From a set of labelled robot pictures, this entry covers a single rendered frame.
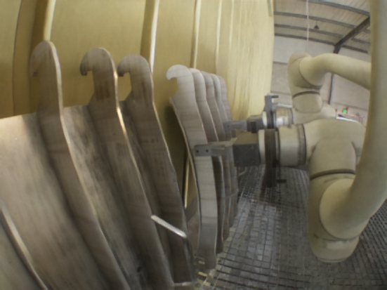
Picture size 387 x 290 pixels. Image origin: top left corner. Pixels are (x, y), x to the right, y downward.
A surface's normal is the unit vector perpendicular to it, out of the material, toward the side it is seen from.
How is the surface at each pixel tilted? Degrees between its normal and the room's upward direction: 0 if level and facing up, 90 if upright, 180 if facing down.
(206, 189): 90
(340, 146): 60
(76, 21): 90
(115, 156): 90
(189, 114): 90
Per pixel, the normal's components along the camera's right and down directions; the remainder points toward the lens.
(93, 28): 0.92, 0.17
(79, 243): 0.90, -0.15
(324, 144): -0.55, -0.21
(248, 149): -0.37, 0.24
